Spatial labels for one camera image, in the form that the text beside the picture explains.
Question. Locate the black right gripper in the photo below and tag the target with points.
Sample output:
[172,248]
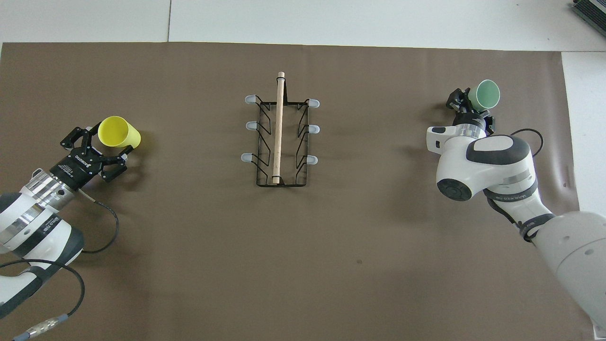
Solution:
[468,118]

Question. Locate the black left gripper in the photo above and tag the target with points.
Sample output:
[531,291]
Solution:
[75,168]

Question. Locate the light green plastic cup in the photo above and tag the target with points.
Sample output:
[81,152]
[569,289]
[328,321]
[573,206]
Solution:
[486,94]

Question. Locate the yellow plastic cup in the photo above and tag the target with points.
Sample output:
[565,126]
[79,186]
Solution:
[116,131]

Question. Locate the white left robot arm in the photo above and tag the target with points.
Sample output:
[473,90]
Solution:
[28,222]

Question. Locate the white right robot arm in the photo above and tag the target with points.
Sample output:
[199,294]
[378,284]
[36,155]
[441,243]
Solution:
[497,161]

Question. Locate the dark ribbed device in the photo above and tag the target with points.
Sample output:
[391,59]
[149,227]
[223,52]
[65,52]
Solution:
[592,9]

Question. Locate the brown paper mat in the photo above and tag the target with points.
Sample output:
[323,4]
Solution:
[236,237]

